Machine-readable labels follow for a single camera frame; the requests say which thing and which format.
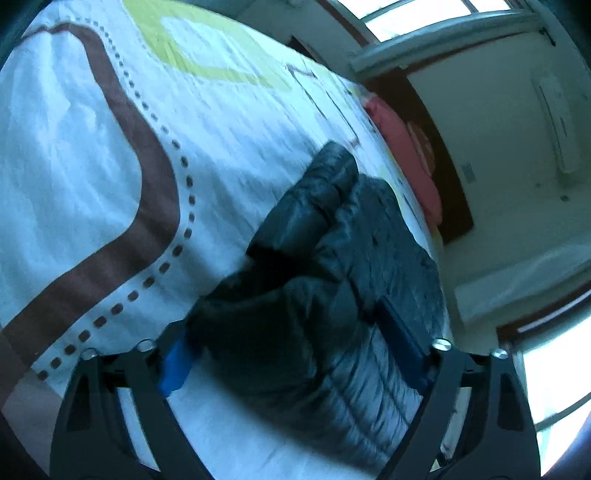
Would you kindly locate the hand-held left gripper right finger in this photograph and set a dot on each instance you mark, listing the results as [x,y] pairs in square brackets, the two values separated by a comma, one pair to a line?
[401,332]

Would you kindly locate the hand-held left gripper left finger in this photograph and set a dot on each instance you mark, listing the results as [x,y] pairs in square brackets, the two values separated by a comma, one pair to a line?
[175,369]

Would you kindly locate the black puffer jacket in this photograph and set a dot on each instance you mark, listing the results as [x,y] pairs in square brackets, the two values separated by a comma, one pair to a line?
[323,286]

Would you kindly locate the pale curtain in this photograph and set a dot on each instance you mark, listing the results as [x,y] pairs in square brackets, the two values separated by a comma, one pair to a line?
[461,46]
[517,281]

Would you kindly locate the wooden headboard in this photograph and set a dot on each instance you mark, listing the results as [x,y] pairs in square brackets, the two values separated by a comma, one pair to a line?
[455,184]

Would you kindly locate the wide window with wooden sill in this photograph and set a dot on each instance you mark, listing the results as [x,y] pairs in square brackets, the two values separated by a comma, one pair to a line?
[554,383]

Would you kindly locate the pink pillow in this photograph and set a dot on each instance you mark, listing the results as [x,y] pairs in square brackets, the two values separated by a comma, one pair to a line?
[406,152]

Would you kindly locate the brown patterned pillow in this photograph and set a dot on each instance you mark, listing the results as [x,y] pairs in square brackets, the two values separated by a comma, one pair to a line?
[422,145]

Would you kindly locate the bed with printed sheet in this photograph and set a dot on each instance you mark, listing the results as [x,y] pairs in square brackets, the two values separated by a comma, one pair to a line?
[138,161]

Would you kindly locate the white air conditioner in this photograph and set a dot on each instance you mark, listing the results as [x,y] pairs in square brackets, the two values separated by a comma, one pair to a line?
[558,124]

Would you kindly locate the window with narrow panes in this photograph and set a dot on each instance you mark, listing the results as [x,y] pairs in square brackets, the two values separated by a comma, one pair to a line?
[415,14]

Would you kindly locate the wall socket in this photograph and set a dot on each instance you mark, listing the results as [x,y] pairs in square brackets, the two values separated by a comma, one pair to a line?
[469,173]

